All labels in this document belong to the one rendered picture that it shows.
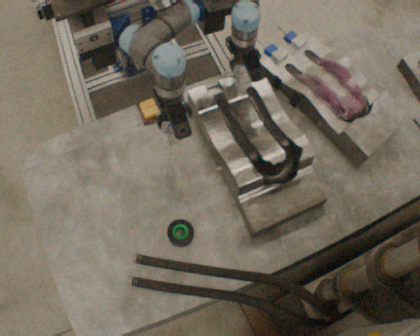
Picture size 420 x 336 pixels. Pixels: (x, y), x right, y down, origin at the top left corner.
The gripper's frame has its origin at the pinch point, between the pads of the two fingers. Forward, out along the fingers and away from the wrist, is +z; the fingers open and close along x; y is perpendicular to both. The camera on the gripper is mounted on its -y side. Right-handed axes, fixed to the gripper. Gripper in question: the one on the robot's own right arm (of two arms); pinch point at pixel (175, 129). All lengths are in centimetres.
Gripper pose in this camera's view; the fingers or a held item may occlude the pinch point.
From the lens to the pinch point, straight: 135.0
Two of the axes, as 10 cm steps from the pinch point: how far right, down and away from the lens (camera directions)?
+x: -9.1, 3.6, -1.9
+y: -4.1, -8.5, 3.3
